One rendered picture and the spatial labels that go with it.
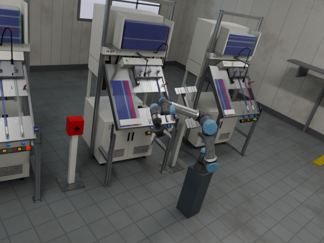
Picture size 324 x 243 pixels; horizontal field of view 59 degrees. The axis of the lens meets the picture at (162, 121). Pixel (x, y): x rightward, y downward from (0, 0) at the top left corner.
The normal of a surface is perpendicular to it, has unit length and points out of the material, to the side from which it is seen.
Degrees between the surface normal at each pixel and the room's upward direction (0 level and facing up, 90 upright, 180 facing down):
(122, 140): 90
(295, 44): 90
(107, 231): 0
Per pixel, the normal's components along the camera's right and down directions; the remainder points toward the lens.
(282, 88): -0.74, 0.16
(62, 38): 0.64, 0.47
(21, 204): 0.20, -0.87
